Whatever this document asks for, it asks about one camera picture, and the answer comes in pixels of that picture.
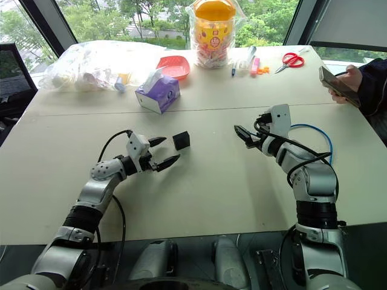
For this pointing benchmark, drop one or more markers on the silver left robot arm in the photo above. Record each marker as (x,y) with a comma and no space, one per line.
(96,187)

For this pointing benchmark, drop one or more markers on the small orange clips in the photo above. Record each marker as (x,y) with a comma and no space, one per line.
(263,70)

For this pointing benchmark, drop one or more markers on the red plastic bowl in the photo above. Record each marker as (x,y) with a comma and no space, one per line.
(173,65)

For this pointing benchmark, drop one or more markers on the blue and white tube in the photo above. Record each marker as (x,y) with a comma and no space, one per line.
(120,86)

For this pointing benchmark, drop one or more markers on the pink marker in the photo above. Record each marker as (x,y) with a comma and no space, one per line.
(255,66)

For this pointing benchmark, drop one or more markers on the black metal bracket plate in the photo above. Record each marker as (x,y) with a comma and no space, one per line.
(270,269)

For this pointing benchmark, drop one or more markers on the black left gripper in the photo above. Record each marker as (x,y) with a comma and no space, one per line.
(148,163)

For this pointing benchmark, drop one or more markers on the small black box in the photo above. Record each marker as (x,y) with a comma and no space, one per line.
(181,140)

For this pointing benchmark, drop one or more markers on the yellow-lid candy jar in bag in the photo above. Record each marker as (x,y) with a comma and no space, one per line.
(214,33)

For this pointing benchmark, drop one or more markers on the blue pen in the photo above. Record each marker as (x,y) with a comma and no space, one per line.
(234,71)

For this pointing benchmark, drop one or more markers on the dark window frame post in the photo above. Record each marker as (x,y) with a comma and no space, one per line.
(302,21)
(51,27)

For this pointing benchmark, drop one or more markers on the purple tissue box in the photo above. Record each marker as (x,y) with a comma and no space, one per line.
(160,95)

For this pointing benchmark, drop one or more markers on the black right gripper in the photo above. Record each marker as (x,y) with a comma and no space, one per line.
(263,127)

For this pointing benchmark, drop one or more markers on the small clear plastic bag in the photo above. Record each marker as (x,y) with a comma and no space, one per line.
(246,59)

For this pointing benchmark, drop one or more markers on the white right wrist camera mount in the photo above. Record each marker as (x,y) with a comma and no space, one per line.
(281,119)

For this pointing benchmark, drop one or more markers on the person's bare hand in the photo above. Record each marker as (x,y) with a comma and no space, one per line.
(349,80)

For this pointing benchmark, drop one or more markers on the smartphone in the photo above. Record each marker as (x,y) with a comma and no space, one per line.
(335,84)

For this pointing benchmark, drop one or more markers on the person's dark-sleeved forearm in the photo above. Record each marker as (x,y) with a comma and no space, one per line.
(375,87)

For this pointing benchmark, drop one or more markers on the black mesh office chair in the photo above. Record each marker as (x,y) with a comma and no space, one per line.
(15,81)

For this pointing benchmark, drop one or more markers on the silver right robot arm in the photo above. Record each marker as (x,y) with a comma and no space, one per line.
(320,181)

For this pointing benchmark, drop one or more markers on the grey rounded robot leg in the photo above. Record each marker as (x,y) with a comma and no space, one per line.
(154,259)
(229,262)

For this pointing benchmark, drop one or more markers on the clear plastic bag of items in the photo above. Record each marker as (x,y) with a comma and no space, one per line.
(90,66)

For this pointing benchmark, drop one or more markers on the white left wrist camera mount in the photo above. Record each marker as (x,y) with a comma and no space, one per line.
(137,146)

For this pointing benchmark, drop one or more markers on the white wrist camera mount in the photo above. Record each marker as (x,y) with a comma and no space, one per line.
(137,146)
(281,119)

